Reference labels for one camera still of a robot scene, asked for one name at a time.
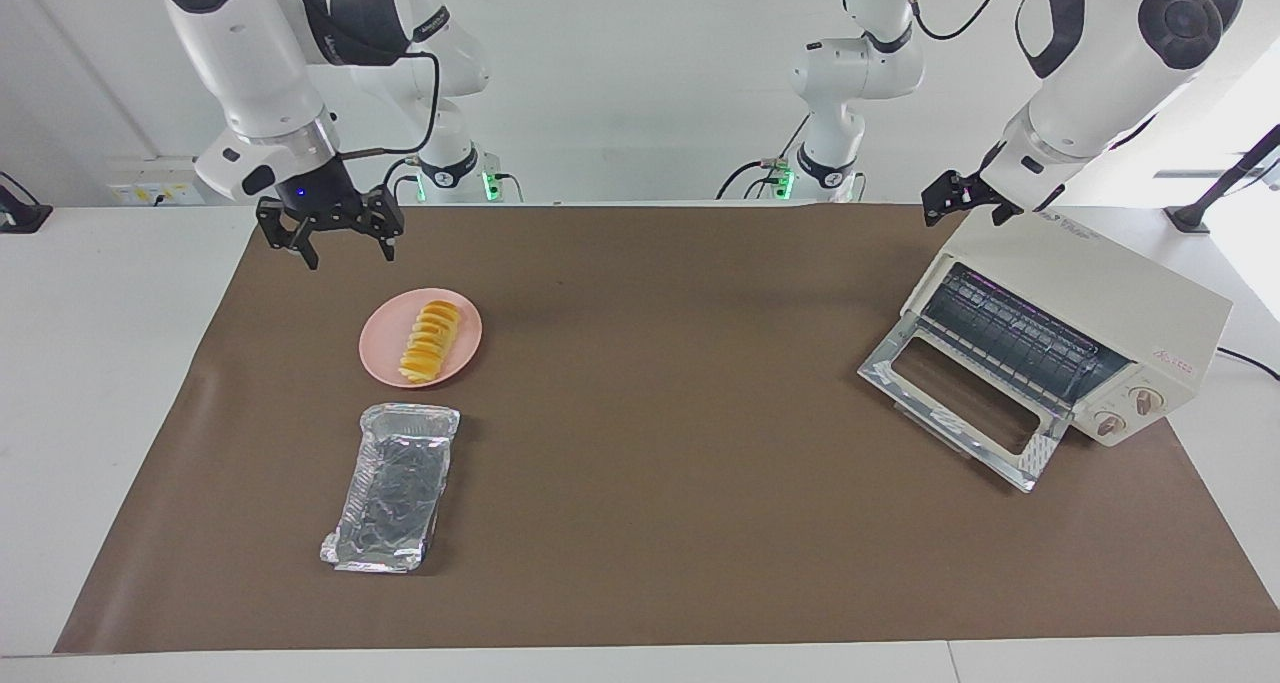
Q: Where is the glass oven door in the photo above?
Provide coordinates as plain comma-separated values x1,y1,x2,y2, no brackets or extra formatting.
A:
857,313,1074,494

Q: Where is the white wall socket box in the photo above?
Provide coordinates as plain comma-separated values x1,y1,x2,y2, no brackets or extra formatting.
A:
108,156,207,208

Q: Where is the black oven power cable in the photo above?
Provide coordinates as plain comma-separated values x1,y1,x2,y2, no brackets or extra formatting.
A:
1215,346,1280,383

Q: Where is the silver aluminium foil tray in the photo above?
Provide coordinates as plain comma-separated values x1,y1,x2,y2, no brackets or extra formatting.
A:
320,403,461,574

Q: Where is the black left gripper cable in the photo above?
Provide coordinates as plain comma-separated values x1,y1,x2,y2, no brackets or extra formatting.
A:
900,0,1023,43

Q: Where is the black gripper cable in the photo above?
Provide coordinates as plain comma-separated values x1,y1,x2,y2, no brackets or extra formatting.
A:
900,0,1023,43
340,51,442,157

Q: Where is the cream white toaster oven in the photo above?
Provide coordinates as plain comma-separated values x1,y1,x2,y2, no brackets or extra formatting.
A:
900,206,1234,450

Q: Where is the black camera stand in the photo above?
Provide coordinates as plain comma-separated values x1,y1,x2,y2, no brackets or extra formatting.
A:
1165,123,1280,235

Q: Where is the black left arm base cable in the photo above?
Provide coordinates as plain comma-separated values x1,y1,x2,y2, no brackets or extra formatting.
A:
715,115,807,202

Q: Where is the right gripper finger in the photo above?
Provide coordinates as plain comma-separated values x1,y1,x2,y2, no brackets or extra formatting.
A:
350,185,406,262
256,198,320,271

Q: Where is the pink round plate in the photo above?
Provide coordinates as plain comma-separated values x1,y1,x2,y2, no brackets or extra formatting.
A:
359,288,484,390

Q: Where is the yellow sliced bread loaf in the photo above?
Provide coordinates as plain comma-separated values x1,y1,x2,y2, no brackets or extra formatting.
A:
399,301,463,384

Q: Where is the brown table mat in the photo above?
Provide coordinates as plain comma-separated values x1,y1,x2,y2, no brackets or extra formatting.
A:
55,203,1280,656

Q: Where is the metal oven wire rack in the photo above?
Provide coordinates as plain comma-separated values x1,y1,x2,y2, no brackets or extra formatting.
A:
920,263,1133,410

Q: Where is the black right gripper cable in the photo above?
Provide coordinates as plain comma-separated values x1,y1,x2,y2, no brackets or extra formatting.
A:
340,51,442,157

